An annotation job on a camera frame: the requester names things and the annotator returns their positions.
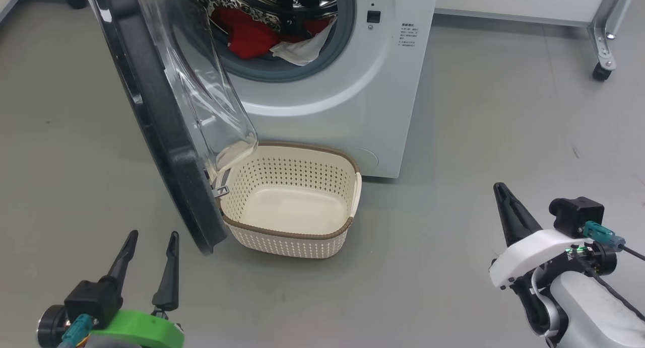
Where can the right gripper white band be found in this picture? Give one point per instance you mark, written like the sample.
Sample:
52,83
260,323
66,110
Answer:
524,257

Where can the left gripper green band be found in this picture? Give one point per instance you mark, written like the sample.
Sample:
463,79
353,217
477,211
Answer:
141,330

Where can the red and white jersey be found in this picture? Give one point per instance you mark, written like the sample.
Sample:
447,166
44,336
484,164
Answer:
247,38

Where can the cream perforated laundry basket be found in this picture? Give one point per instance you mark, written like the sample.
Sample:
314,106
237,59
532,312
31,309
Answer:
292,207

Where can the white front-load washing machine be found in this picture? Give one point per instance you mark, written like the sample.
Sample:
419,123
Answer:
327,111

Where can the small text instruction sticker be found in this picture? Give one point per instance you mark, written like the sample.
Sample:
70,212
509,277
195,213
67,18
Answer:
408,37

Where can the black caster wheel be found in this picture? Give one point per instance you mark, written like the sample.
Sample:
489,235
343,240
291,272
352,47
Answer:
76,0

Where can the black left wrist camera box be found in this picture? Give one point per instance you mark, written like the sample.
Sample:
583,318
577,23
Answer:
93,300

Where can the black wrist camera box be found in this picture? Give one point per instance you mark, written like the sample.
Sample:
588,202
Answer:
93,300
577,214

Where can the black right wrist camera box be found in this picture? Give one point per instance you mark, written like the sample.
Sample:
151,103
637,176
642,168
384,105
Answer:
577,214

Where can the metal frame leg with caster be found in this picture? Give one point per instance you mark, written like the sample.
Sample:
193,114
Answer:
607,30

